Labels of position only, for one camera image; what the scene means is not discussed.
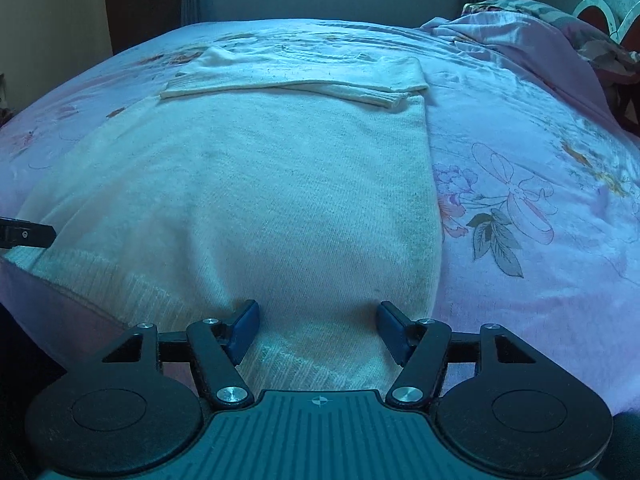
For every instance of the floral striped pillow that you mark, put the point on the floral striped pillow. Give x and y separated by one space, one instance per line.
530 10

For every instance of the pink crumpled quilt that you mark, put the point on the pink crumpled quilt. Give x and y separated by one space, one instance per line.
500 40

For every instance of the white knit sweater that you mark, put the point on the white knit sweater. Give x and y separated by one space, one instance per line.
250 185

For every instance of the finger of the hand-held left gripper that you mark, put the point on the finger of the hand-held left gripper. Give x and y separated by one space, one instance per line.
25 233

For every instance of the dark wooden door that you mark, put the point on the dark wooden door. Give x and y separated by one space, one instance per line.
145 5

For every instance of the floral pink bed sheet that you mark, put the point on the floral pink bed sheet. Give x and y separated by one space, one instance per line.
525 135

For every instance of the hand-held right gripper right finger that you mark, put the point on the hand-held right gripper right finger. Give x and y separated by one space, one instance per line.
391 330

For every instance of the white and red headboard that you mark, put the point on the white and red headboard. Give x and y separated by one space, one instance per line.
597 17

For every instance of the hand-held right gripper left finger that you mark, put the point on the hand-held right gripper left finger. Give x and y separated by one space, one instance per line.
245 327

